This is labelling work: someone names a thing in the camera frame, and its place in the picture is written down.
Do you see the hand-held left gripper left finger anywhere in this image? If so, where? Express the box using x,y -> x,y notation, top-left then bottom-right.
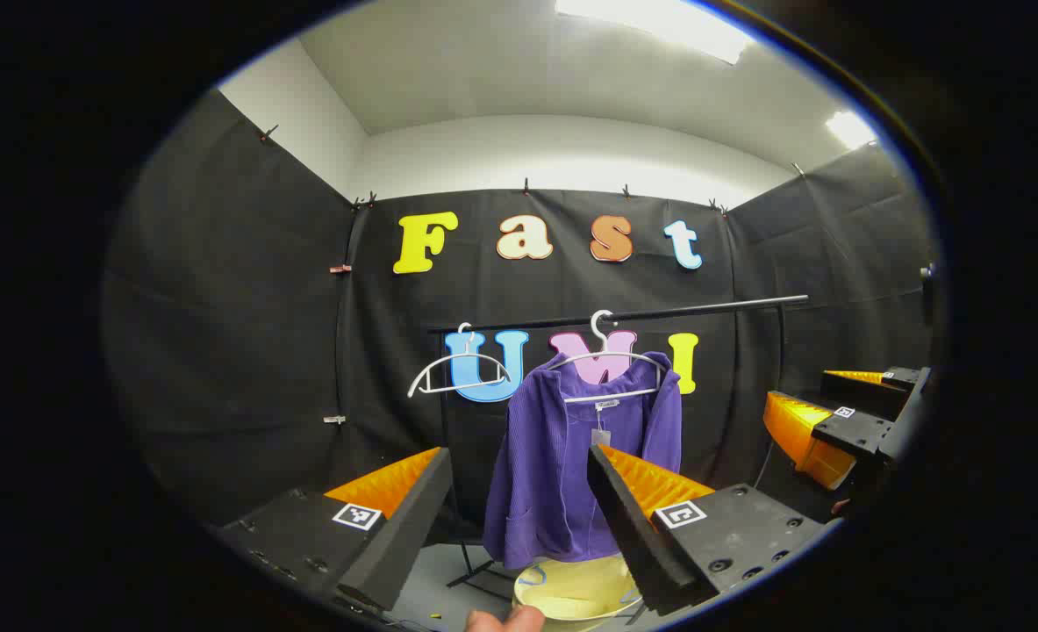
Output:
218,446 -> 455,614

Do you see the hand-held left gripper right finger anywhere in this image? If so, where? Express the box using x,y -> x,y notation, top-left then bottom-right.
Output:
586,442 -> 837,617

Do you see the empty white clothes hanger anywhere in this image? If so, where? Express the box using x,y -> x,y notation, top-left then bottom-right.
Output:
406,321 -> 516,399

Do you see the small ceiling light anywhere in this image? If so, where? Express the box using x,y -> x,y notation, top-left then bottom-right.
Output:
826,110 -> 878,151

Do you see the purple knit jacket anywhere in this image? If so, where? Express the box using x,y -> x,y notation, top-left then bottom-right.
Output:
482,351 -> 684,570

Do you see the long ceiling light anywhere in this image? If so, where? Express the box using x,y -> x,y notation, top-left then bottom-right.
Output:
554,0 -> 753,65

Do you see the black garment rack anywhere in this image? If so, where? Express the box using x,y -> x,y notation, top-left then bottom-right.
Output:
426,295 -> 810,591

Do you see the row of black cloth clips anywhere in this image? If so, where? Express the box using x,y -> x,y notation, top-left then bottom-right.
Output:
260,123 -> 807,220

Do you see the cream round laundry hamper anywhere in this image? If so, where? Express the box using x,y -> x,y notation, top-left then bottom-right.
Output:
512,553 -> 648,625

